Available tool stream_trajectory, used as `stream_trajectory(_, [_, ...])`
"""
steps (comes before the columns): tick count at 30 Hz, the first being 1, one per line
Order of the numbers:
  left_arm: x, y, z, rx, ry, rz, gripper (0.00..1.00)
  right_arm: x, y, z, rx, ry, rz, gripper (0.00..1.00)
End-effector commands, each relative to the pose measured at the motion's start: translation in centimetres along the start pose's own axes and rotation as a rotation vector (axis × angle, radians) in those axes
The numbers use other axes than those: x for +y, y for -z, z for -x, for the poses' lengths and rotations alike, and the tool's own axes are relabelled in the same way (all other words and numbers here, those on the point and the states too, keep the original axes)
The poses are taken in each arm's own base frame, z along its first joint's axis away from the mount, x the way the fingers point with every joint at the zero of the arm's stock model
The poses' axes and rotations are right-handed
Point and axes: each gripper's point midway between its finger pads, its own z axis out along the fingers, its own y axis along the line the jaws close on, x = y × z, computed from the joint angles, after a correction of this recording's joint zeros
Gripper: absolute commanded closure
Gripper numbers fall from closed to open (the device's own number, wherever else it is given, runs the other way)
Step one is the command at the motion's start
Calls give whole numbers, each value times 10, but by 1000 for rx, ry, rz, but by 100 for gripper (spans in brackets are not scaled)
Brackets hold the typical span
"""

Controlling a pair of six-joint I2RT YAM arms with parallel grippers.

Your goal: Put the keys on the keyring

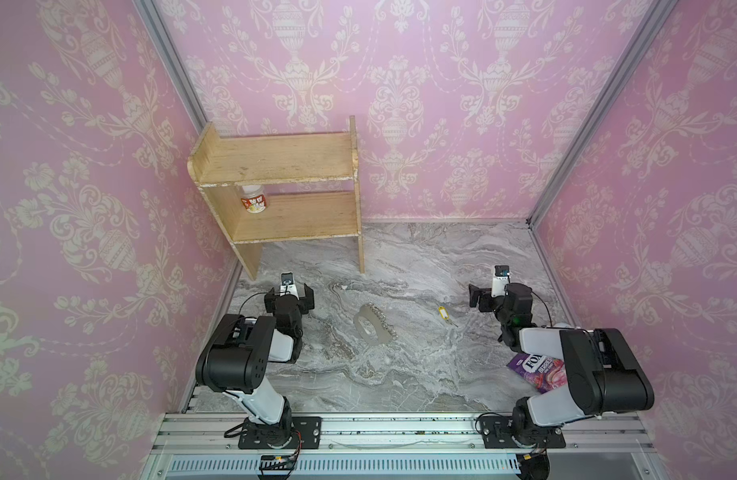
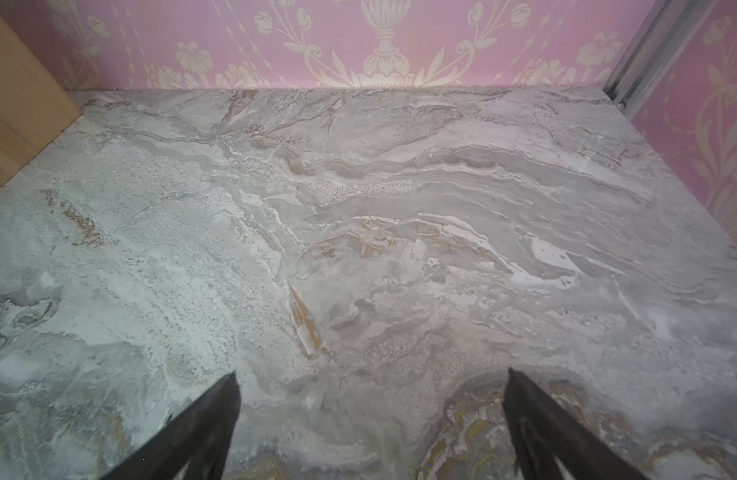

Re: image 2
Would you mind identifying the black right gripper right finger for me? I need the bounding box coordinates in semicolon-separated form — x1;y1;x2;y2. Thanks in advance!
502;368;645;479

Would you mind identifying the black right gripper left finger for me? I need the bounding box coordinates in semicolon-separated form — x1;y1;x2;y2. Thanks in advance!
104;373;242;480

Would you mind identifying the wooden two-tier shelf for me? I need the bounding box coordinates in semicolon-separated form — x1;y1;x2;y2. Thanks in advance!
0;17;82;188

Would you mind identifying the aluminium corner wall profile right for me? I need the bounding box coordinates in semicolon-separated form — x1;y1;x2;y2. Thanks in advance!
603;0;717;120

